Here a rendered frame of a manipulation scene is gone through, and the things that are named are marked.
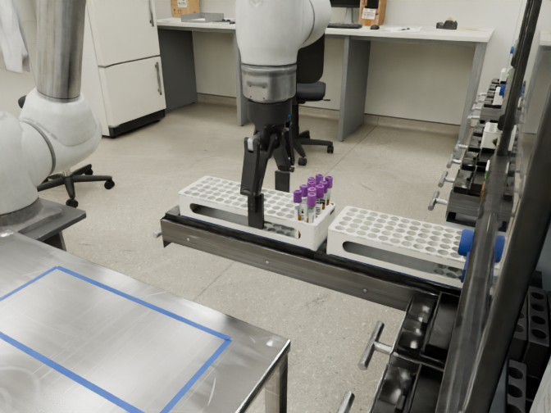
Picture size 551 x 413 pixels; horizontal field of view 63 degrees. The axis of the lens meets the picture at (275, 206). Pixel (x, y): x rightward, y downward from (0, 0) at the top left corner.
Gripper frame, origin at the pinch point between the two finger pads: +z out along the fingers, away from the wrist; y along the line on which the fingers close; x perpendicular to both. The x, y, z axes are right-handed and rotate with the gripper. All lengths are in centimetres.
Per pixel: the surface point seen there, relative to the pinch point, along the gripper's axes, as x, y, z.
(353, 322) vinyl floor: 0, -72, 86
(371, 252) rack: 20.2, -0.2, 5.0
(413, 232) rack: 26.6, -0.9, -0.5
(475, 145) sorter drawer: 31, -67, 4
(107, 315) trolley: -7.7, 34.2, 3.8
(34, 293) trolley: -21.2, 35.5, 3.8
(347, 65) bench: -80, -284, 22
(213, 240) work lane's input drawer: -8.8, 6.7, 6.7
